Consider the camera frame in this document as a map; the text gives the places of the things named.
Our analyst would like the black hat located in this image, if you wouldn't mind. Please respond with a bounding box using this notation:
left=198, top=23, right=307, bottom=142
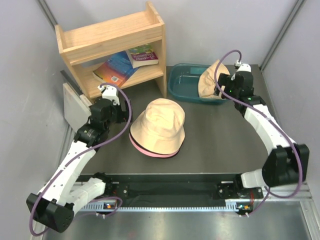
left=128, top=133, right=181, bottom=159

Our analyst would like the beige baseball cap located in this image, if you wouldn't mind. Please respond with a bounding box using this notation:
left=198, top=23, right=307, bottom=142
left=198, top=59, right=224, bottom=100

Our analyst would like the beige bucket hat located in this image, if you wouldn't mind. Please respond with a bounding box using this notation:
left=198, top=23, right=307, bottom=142
left=129, top=98, right=185, bottom=155

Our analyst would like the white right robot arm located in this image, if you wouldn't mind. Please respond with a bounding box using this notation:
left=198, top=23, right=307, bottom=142
left=215, top=69, right=310, bottom=198

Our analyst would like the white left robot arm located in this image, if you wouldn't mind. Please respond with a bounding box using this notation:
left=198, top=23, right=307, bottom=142
left=26, top=97, right=133, bottom=237

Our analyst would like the grey flat board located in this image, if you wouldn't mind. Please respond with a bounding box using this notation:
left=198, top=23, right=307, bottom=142
left=60, top=70, right=92, bottom=132

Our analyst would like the blue orange paperback book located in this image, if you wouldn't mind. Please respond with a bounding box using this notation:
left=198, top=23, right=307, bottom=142
left=92, top=51, right=139, bottom=87

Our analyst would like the teal plastic basin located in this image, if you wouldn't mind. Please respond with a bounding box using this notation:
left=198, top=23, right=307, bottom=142
left=167, top=63, right=227, bottom=105

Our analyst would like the green purple paperback book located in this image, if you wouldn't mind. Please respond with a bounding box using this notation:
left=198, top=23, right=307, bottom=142
left=125, top=43, right=159, bottom=69

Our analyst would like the wooden bookshelf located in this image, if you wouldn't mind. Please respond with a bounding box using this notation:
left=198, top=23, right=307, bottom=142
left=55, top=1, right=167, bottom=101

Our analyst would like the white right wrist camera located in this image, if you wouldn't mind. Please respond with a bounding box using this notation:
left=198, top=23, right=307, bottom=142
left=234, top=59, right=252, bottom=74

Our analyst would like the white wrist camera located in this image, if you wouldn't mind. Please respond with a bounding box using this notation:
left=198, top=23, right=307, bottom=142
left=97, top=84, right=120, bottom=106
left=234, top=59, right=252, bottom=74

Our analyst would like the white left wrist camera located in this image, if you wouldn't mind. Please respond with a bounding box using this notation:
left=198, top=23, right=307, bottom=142
left=97, top=84, right=120, bottom=106

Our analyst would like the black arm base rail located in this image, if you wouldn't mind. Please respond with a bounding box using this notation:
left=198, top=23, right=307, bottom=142
left=79, top=172, right=266, bottom=208

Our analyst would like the grey slotted cable duct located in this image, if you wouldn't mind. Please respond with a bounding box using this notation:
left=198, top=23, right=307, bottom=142
left=79, top=201, right=253, bottom=215

